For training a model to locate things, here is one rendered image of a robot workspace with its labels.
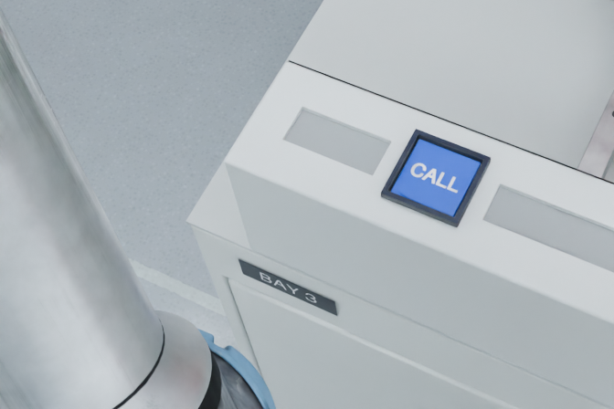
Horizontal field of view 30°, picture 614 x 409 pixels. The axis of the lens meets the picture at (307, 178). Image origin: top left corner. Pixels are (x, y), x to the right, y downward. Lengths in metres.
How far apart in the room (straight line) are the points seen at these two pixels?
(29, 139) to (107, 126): 1.56
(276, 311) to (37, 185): 0.58
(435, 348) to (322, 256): 0.12
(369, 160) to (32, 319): 0.37
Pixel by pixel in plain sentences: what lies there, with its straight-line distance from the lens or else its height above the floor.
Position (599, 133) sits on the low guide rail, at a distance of 0.93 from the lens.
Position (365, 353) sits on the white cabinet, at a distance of 1.00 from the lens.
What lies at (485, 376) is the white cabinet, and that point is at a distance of 0.92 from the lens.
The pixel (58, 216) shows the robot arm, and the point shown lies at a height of 1.24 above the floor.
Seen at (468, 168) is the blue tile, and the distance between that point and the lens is 0.78.
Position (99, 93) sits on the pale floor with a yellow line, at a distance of 2.05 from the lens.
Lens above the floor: 1.64
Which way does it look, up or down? 60 degrees down
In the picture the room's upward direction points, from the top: 10 degrees counter-clockwise
